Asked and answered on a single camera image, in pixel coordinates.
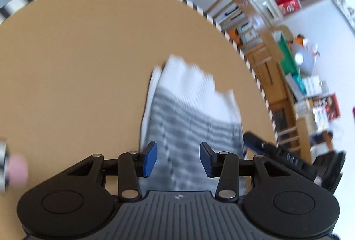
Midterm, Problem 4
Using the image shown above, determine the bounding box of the pink blurred object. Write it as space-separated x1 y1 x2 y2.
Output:
8 155 29 183

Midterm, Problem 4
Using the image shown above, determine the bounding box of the red box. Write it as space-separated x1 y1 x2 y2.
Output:
276 0 302 16

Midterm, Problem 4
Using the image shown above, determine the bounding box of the red printed book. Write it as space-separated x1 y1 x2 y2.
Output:
312 94 341 120

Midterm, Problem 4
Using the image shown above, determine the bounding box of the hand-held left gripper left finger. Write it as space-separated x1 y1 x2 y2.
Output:
67 141 158 201

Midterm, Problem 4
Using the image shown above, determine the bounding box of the wooden shelf unit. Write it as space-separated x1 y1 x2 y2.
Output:
207 0 314 163

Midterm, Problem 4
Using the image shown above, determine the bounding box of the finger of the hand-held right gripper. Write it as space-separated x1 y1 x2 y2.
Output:
243 131 279 159

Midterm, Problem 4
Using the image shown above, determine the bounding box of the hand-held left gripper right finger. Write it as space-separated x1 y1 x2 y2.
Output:
200 142 291 201

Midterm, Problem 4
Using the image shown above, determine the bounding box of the striped knit shirt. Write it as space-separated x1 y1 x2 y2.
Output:
139 54 248 194

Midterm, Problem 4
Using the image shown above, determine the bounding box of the green box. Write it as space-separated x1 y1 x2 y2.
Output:
277 31 300 76

